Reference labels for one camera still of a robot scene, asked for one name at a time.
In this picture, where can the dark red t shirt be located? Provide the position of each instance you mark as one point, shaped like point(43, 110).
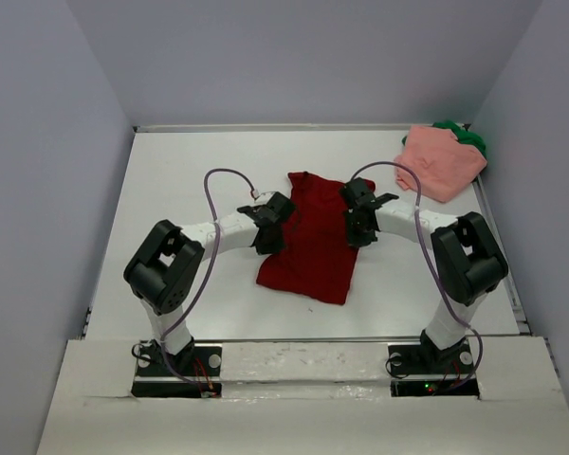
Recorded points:
point(317, 261)

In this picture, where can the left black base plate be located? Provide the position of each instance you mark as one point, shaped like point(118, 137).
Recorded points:
point(198, 378)

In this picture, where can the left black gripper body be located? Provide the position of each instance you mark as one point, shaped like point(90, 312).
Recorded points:
point(274, 244)

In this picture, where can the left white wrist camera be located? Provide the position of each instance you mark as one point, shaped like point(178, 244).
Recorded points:
point(261, 196)

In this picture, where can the green t shirt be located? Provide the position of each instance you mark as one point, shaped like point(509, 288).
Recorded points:
point(463, 134)

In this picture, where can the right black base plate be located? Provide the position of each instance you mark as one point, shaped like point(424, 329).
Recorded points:
point(415, 376)

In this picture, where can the pink t shirt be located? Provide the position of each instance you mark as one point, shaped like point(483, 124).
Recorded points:
point(443, 164)

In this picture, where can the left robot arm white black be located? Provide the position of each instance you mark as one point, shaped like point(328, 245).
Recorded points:
point(162, 271)

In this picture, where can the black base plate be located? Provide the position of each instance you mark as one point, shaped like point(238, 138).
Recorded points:
point(198, 378)
point(415, 376)

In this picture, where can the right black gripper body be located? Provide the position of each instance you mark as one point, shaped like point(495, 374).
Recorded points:
point(357, 236)

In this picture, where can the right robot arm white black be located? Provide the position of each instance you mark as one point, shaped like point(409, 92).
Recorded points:
point(462, 255)

